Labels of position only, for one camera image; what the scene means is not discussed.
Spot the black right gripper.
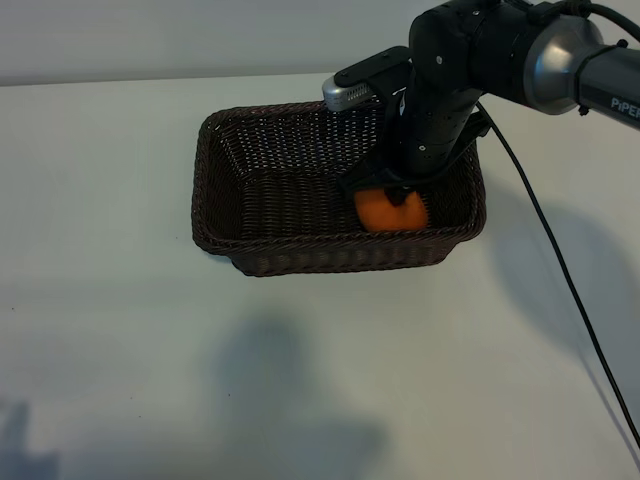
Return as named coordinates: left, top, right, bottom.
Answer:
left=337, top=82, right=482, bottom=207

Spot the orange fruit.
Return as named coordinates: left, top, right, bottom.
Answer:
left=353, top=187, right=430, bottom=233

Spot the dark brown wicker basket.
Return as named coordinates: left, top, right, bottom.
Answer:
left=190, top=99, right=487, bottom=279

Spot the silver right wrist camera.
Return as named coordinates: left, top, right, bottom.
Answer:
left=322, top=74, right=384, bottom=112

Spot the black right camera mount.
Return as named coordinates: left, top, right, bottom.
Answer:
left=333, top=45, right=416, bottom=101

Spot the thin black camera cable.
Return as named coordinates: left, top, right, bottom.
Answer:
left=474, top=101, right=640, bottom=451

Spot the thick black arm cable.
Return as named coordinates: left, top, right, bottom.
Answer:
left=514, top=0, right=640, bottom=36

